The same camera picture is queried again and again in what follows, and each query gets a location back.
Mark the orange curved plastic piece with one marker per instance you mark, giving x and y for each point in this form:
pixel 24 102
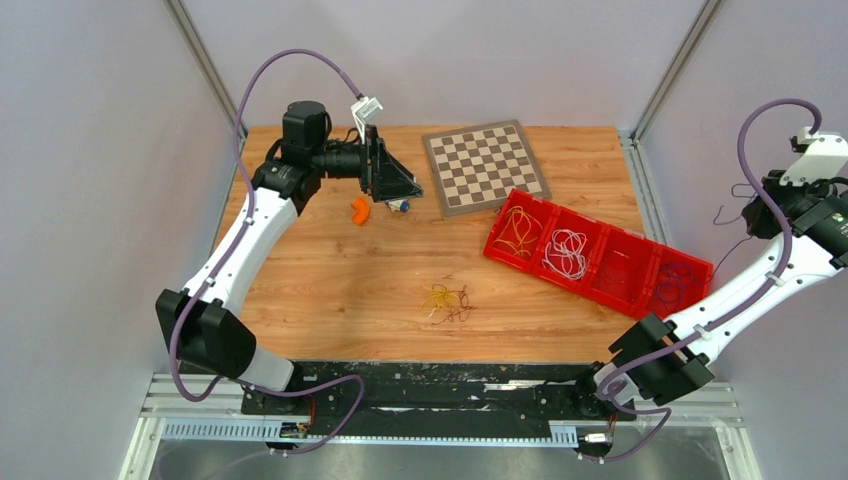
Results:
pixel 361 211

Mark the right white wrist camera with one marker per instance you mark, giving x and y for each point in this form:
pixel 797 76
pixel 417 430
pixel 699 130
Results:
pixel 821 156

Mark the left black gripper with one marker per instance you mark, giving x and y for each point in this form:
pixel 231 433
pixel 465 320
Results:
pixel 381 176

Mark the red compartment tray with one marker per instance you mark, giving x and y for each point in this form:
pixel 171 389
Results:
pixel 596 260

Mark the wooden chessboard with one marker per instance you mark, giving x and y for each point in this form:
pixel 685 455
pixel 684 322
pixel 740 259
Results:
pixel 476 168

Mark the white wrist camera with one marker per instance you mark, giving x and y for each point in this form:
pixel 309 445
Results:
pixel 821 156
pixel 364 110

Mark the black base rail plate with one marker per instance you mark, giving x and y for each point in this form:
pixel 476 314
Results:
pixel 447 400

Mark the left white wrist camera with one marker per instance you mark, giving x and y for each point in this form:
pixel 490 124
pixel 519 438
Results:
pixel 364 110

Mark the white toy car blue wheels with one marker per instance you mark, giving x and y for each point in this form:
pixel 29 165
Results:
pixel 398 205

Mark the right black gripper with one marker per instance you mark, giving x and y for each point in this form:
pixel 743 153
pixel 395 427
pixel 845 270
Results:
pixel 756 215

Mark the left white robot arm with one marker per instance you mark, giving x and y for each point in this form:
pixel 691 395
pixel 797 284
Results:
pixel 200 322

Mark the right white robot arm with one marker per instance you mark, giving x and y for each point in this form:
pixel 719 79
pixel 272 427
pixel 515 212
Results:
pixel 663 360

